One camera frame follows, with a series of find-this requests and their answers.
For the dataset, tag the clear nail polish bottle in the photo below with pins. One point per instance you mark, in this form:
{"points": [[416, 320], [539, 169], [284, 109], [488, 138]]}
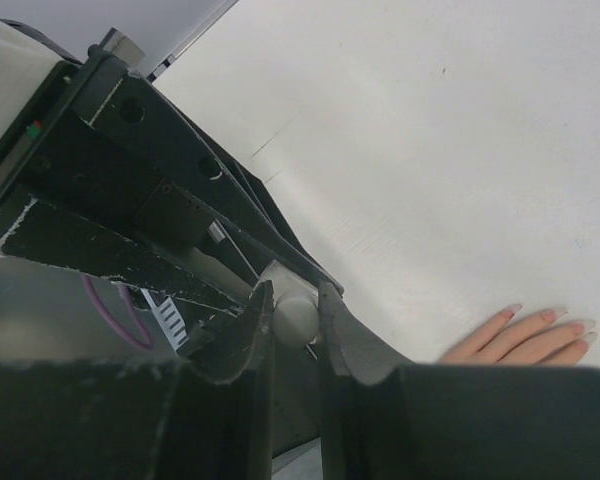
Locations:
{"points": [[285, 282]]}

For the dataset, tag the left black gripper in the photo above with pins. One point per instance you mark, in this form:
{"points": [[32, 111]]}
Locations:
{"points": [[99, 168]]}

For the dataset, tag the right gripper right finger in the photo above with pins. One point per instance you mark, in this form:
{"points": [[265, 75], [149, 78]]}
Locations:
{"points": [[385, 417]]}

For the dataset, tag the mannequin hand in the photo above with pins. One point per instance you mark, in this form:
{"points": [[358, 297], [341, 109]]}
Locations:
{"points": [[537, 339]]}

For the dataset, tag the left white cable duct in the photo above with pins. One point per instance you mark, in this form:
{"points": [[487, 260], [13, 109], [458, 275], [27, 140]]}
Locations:
{"points": [[168, 318]]}

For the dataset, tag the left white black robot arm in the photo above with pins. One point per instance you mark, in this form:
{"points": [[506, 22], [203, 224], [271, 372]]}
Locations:
{"points": [[30, 35]]}

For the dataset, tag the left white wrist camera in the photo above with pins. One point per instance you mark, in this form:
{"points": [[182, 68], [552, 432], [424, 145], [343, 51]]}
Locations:
{"points": [[24, 65]]}

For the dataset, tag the grey nail polish brush cap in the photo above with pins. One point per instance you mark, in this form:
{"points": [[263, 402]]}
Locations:
{"points": [[295, 319]]}

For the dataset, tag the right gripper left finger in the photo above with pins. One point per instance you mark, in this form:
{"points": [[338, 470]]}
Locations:
{"points": [[210, 418]]}

